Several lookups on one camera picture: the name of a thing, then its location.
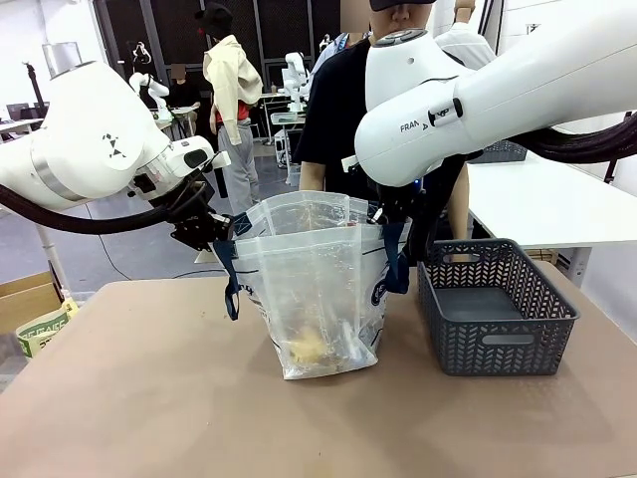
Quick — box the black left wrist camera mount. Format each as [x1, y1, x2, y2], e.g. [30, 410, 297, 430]
[170, 224, 216, 253]

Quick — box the person in black shirt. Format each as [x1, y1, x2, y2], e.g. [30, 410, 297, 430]
[292, 0, 472, 200]

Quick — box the grey plastic lattice basket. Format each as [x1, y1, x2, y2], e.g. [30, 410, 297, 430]
[416, 238, 582, 377]

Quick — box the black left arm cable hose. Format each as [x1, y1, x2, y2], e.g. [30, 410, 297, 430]
[0, 182, 209, 236]

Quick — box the black slanted pole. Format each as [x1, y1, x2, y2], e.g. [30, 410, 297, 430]
[603, 112, 634, 184]

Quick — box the wooden pallet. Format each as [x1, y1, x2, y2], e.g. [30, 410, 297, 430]
[527, 246, 572, 269]

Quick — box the seated person in dark clothes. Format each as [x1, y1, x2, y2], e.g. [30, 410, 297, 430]
[167, 63, 202, 125]

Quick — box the white table with rounded corner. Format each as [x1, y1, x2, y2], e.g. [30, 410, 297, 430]
[465, 148, 637, 288]

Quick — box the yellow snack item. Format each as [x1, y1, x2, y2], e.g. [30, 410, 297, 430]
[289, 326, 330, 365]

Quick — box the brown cardboard box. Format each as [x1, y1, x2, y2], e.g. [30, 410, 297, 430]
[0, 271, 66, 336]

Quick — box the white box with dark print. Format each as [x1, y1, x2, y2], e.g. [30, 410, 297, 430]
[274, 129, 293, 168]

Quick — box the black tripod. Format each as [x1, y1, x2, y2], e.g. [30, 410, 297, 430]
[22, 60, 42, 99]

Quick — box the figure in beige jacket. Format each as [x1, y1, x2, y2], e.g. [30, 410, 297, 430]
[193, 2, 264, 216]

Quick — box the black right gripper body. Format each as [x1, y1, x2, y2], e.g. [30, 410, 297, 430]
[368, 180, 435, 224]

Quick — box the clear navy-handled shopping bag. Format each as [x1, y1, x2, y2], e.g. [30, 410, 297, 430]
[212, 190, 415, 382]

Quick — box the person's right forearm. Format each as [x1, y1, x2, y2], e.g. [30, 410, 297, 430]
[299, 159, 327, 194]

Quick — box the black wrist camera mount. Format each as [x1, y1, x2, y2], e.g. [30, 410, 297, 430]
[170, 224, 216, 253]
[406, 212, 450, 263]

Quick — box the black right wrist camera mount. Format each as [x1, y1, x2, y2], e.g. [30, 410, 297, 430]
[406, 212, 450, 263]

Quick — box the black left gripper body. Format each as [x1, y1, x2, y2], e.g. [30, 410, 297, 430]
[166, 179, 220, 231]

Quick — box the green and white sack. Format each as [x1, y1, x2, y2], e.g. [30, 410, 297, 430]
[15, 297, 80, 359]

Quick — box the white table with white leg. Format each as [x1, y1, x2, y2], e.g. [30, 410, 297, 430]
[0, 203, 70, 303]

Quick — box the clear box on stand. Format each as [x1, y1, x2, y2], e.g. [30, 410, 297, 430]
[42, 42, 82, 80]

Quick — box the black floor cable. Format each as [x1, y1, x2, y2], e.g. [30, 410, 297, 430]
[84, 203, 228, 281]

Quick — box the person with blue lanyard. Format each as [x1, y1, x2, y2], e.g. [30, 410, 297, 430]
[317, 32, 372, 69]

